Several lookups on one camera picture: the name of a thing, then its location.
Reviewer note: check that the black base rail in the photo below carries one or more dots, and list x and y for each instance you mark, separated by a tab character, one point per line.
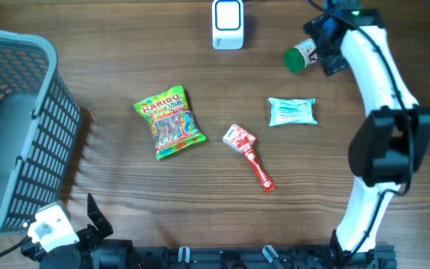
298	257

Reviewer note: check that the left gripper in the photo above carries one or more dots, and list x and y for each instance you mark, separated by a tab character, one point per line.
90	234

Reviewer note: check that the grey plastic shopping basket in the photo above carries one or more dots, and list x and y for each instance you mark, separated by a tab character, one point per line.
39	124

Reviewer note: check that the light blue wet wipes pack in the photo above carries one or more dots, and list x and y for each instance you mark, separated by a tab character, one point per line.
291	111

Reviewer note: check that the small red tissue pack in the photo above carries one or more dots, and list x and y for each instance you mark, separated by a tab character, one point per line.
238	138

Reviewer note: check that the red Nescafe coffee stick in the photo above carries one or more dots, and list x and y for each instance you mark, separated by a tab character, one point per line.
267	183

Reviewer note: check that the green lid jar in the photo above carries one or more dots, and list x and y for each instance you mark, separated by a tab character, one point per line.
301	56

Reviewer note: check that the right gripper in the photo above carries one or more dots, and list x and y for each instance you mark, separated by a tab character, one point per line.
331	60

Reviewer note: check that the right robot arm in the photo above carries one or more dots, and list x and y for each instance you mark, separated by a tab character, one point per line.
390	145

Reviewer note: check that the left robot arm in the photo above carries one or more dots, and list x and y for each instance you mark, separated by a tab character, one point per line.
116	254

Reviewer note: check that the white barcode scanner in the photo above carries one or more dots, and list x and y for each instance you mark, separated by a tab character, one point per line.
227	24

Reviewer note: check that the Haribo gummy candy bag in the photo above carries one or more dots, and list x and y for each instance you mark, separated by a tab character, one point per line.
170	120

